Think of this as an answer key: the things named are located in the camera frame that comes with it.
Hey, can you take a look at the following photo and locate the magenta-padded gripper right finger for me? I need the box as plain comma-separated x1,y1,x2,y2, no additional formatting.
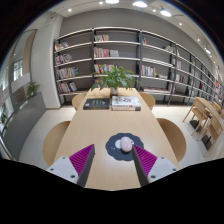
130,143,180,187

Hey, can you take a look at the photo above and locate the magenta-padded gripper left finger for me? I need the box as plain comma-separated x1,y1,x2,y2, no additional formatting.
46,143,97,188

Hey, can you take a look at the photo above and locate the pink computer mouse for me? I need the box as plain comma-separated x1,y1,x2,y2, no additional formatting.
120,136,135,153

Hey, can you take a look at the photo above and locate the black cartoon-eyed mouse pad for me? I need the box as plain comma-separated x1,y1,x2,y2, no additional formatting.
105,132,145,162

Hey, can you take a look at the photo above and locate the white book red-lettered spine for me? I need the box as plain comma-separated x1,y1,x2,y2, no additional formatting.
111,106,142,112

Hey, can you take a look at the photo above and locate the group of slatted wooden chairs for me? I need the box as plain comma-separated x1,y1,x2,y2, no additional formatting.
182,97,224,158

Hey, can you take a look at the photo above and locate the black book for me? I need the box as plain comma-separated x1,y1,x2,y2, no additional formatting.
82,97,111,111

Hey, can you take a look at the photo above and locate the white book illustrated cover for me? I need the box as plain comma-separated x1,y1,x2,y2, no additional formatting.
111,95,142,109

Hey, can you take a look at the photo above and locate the leafy plant by window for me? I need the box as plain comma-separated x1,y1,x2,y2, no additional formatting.
25,81,42,98

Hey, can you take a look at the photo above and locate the green potted plant white pot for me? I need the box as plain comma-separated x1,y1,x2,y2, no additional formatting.
90,65,140,96

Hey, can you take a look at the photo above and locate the grey bookshelf unit with books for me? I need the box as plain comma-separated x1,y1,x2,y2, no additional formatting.
53,27,224,108

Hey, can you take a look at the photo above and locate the group of ceiling lights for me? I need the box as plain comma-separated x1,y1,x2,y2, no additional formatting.
66,0,214,56

